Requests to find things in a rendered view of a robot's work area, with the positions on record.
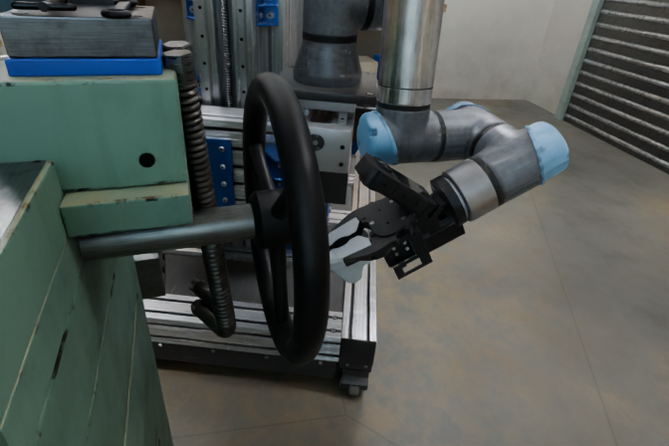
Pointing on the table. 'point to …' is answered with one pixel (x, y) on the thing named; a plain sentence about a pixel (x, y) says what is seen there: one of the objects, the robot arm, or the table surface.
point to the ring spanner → (119, 9)
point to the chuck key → (48, 4)
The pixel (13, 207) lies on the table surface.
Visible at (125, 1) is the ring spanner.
